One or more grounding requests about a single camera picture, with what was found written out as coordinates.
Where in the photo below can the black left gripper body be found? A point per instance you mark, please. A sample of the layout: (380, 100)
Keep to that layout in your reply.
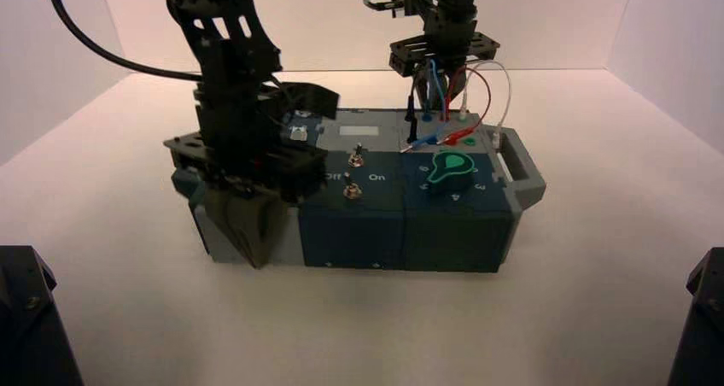
(260, 163)

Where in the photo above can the dark olive left gripper finger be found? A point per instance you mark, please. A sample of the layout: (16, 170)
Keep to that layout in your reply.
(229, 225)
(270, 225)

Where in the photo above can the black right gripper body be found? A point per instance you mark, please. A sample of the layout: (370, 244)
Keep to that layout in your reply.
(447, 47)

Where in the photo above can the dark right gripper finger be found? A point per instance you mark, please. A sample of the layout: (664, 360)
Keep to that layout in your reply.
(423, 89)
(456, 84)

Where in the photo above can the blue and grey task box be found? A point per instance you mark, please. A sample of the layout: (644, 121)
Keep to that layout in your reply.
(396, 214)

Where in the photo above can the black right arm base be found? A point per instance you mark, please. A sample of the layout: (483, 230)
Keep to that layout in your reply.
(701, 321)

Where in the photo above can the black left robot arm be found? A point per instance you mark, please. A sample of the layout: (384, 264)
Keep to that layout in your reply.
(226, 55)

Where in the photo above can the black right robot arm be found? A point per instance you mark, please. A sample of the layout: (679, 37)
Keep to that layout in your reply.
(452, 4)

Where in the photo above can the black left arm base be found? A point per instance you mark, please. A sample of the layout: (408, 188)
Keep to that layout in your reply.
(28, 321)

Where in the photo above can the green rotary knob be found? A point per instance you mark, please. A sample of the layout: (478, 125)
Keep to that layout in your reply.
(451, 171)

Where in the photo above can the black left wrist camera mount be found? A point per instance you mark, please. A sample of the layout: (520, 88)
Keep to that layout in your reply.
(311, 100)

